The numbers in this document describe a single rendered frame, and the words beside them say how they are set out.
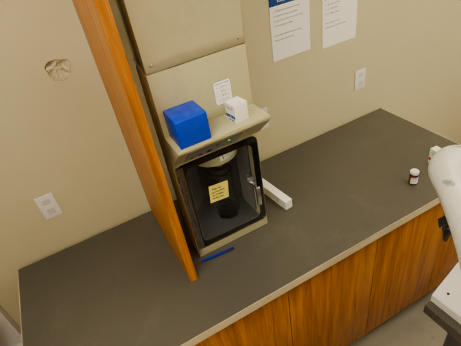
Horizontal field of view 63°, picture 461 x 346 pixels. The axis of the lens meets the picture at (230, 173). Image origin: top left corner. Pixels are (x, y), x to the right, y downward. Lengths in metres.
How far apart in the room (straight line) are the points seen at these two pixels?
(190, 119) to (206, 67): 0.18
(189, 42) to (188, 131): 0.25
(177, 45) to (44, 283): 1.11
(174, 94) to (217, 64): 0.16
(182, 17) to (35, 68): 0.61
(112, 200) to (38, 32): 0.74
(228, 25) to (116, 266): 1.03
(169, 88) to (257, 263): 0.74
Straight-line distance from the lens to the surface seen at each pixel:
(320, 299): 1.70
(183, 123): 1.06
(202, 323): 1.37
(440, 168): 0.90
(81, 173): 1.67
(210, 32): 1.14
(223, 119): 1.21
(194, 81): 1.16
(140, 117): 1.03
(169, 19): 1.09
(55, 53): 1.49
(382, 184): 1.82
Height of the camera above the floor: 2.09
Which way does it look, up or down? 37 degrees down
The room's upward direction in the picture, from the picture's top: 11 degrees counter-clockwise
